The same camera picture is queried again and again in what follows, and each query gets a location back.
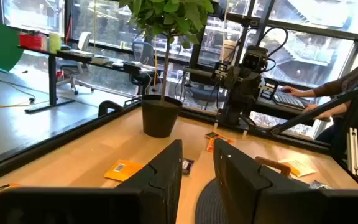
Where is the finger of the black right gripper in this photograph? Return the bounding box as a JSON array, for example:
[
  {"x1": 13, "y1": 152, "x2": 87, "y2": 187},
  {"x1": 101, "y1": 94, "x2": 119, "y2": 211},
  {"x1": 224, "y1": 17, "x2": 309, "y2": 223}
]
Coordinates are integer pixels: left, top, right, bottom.
[
  {"x1": 224, "y1": 65, "x2": 244, "y2": 94},
  {"x1": 242, "y1": 75, "x2": 262, "y2": 105}
]

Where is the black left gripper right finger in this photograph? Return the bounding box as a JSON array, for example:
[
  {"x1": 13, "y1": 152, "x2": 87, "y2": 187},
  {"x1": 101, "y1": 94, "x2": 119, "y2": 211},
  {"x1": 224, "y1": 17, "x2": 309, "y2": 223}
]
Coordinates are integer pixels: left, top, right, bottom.
[{"x1": 213, "y1": 138, "x2": 324, "y2": 224}]

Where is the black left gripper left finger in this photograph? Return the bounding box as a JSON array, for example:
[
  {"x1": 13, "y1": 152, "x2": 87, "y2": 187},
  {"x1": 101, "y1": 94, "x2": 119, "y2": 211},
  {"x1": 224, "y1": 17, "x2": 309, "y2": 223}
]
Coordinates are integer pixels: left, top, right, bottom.
[{"x1": 115, "y1": 139, "x2": 184, "y2": 224}]

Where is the red tea packet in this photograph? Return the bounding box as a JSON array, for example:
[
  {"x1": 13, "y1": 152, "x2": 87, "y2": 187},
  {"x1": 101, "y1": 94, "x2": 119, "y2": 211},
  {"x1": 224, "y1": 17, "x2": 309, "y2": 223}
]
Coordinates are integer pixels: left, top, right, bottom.
[
  {"x1": 206, "y1": 136, "x2": 234, "y2": 153},
  {"x1": 204, "y1": 131, "x2": 226, "y2": 141}
]

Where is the white orange tea packet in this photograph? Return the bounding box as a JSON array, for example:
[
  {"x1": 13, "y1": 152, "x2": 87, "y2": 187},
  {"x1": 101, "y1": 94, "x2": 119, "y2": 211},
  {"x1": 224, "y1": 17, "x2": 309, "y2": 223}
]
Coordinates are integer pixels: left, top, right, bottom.
[{"x1": 278, "y1": 157, "x2": 318, "y2": 178}]

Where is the round dark woven placemat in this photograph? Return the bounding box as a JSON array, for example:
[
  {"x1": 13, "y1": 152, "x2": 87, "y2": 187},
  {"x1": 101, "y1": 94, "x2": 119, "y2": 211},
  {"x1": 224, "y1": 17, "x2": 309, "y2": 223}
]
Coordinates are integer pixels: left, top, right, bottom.
[{"x1": 195, "y1": 178, "x2": 229, "y2": 224}]

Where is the black keyboard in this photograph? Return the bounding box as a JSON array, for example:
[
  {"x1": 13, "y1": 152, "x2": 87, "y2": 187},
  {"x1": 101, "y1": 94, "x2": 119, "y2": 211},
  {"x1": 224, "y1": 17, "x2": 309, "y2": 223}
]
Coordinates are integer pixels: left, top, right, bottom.
[{"x1": 272, "y1": 91, "x2": 311, "y2": 110}]

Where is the person's hand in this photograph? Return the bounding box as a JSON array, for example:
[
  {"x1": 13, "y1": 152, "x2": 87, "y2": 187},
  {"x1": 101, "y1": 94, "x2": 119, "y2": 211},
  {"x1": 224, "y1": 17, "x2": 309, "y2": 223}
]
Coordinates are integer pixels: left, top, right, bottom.
[
  {"x1": 280, "y1": 85, "x2": 306, "y2": 98},
  {"x1": 303, "y1": 104, "x2": 332, "y2": 122}
]

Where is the black diagonal strut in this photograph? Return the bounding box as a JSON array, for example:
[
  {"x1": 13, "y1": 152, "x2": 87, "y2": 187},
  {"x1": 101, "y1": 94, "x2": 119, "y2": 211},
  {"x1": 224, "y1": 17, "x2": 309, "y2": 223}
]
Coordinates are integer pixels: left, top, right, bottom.
[{"x1": 270, "y1": 88, "x2": 358, "y2": 136}]

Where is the green plant in black pot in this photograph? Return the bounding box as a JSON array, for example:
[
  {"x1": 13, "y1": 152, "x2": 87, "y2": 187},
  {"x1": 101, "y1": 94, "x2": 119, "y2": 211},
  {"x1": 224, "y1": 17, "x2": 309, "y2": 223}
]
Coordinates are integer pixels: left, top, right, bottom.
[{"x1": 119, "y1": 0, "x2": 214, "y2": 139}]

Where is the dark office chair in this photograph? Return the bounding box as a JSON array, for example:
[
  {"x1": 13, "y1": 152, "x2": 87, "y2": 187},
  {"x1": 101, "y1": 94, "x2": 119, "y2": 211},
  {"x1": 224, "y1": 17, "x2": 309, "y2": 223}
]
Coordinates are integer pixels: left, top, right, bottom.
[{"x1": 131, "y1": 40, "x2": 155, "y2": 68}]

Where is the person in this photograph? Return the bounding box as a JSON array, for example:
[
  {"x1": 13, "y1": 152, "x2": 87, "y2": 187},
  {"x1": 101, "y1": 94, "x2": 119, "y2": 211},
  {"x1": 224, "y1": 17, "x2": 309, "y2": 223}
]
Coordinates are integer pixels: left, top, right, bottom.
[{"x1": 280, "y1": 37, "x2": 358, "y2": 144}]

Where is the white office chair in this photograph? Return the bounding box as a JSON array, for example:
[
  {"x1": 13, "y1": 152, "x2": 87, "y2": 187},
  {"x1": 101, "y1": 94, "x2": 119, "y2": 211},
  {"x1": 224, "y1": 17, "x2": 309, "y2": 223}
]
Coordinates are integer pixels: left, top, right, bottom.
[{"x1": 56, "y1": 30, "x2": 95, "y2": 96}]

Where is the black window desk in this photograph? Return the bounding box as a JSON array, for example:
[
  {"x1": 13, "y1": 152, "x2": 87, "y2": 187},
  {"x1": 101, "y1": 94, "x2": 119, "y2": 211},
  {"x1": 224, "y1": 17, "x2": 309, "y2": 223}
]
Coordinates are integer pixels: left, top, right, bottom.
[{"x1": 17, "y1": 45, "x2": 163, "y2": 114}]

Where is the pale green cup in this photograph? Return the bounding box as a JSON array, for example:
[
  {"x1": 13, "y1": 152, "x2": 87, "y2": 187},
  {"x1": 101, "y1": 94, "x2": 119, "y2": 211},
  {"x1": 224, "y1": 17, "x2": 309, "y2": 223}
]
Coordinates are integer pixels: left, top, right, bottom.
[{"x1": 48, "y1": 32, "x2": 62, "y2": 54}]

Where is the red box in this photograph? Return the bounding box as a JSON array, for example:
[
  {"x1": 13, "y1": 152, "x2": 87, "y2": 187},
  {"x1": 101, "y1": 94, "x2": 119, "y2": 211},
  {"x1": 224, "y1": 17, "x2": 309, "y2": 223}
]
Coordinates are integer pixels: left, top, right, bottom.
[{"x1": 18, "y1": 32, "x2": 45, "y2": 50}]

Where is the green board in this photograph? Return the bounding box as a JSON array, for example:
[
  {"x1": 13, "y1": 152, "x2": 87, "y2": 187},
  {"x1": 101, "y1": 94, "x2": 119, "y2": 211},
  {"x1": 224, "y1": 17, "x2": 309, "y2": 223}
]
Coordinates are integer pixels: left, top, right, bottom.
[{"x1": 0, "y1": 20, "x2": 25, "y2": 72}]

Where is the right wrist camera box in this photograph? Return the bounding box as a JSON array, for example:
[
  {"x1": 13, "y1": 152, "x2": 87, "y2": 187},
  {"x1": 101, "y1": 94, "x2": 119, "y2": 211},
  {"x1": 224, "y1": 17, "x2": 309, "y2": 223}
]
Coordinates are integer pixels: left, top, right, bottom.
[{"x1": 242, "y1": 45, "x2": 269, "y2": 73}]

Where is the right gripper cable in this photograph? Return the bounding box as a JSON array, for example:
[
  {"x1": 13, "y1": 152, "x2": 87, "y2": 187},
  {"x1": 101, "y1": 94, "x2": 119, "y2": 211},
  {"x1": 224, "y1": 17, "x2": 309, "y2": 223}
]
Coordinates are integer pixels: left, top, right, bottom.
[{"x1": 253, "y1": 26, "x2": 290, "y2": 74}]

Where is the black window frame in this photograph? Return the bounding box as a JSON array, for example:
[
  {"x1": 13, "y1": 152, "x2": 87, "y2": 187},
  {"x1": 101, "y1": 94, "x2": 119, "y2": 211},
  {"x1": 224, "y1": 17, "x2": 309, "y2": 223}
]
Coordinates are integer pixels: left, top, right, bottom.
[{"x1": 0, "y1": 0, "x2": 358, "y2": 150}]

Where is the silver bracket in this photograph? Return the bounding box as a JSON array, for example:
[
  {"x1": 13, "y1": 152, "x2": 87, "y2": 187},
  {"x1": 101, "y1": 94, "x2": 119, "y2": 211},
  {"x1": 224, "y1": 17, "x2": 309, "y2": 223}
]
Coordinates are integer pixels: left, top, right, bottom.
[{"x1": 346, "y1": 126, "x2": 358, "y2": 177}]

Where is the yellow floor cable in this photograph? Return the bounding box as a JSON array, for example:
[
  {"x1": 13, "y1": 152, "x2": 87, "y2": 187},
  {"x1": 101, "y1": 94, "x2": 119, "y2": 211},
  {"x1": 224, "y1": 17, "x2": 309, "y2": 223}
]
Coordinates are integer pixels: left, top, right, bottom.
[{"x1": 0, "y1": 96, "x2": 36, "y2": 110}]

